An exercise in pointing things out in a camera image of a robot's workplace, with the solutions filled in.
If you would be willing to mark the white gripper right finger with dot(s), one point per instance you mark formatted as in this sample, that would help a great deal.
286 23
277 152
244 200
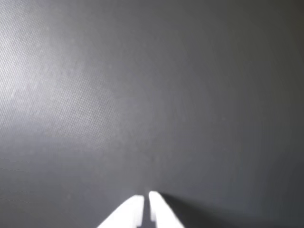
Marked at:
161 213

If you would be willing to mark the dark grey table mat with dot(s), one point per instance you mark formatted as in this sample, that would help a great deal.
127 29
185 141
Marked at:
142 95

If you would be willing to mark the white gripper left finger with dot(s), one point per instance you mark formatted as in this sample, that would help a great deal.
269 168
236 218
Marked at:
128 213

